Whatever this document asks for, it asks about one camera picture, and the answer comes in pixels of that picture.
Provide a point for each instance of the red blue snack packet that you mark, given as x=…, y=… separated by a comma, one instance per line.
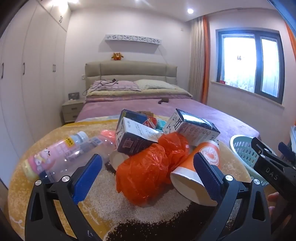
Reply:
x=150, y=122

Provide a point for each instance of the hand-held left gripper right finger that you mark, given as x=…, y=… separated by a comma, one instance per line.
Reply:
x=208, y=178

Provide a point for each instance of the bed with purple cover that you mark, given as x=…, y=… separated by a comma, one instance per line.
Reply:
x=198, y=111

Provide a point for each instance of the red white paper cup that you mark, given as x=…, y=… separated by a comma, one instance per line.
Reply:
x=115, y=160

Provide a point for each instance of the orange plush toy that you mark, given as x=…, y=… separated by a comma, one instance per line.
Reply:
x=117, y=56

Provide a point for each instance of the dark framed window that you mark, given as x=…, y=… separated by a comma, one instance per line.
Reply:
x=257, y=62

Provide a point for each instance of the clear plastic bottle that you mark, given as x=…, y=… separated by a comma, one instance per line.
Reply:
x=101, y=146

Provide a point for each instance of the pink label plastic bottle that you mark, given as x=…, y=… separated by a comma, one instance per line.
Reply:
x=53, y=150

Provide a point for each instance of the folded yellow quilt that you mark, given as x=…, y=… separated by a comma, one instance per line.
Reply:
x=138, y=95

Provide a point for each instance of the orange paper cup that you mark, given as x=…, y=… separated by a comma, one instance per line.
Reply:
x=185, y=170

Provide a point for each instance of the pink plastic object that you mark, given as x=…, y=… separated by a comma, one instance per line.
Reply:
x=108, y=134

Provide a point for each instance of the small brown object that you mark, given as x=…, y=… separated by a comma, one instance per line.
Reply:
x=163, y=101

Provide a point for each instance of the orange plastic bag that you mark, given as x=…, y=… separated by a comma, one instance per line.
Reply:
x=143, y=169

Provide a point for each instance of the beige padded headboard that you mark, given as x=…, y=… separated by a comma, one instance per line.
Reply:
x=129, y=70

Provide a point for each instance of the light green plastic basket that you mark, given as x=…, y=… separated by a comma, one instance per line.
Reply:
x=242, y=148

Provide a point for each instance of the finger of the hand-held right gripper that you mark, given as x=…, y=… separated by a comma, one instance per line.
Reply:
x=285, y=149
x=262, y=147

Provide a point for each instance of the person's right hand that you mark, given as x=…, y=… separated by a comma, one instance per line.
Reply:
x=274, y=212

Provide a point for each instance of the beige orange curtain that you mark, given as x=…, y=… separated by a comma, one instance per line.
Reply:
x=200, y=60

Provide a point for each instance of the beige nightstand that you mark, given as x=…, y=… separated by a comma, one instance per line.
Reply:
x=72, y=111

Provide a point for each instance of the round ceiling light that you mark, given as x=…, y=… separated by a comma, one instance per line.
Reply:
x=190, y=11

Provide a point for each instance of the cream pillow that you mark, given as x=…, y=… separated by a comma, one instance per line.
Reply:
x=155, y=84

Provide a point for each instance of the white carton with line drawing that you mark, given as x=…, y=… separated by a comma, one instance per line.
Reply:
x=192, y=127

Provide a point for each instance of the white wardrobe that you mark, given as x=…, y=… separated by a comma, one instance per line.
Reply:
x=34, y=81

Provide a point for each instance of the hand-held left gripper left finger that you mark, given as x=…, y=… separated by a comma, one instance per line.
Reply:
x=87, y=178

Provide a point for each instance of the white patterned wall shelf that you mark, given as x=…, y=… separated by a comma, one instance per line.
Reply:
x=133, y=39

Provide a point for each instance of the purple pillow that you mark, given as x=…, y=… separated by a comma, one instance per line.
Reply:
x=120, y=85

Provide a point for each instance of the dark blue white carton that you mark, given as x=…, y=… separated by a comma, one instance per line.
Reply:
x=136, y=139

